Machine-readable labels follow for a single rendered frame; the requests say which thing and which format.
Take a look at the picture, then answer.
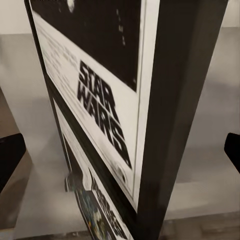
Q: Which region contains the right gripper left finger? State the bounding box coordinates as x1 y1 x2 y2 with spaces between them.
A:
0 133 26 193

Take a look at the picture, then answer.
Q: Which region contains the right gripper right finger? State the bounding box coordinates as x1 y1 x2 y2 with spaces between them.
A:
224 132 240 173

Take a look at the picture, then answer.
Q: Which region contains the poster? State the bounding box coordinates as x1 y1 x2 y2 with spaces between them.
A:
24 0 229 240

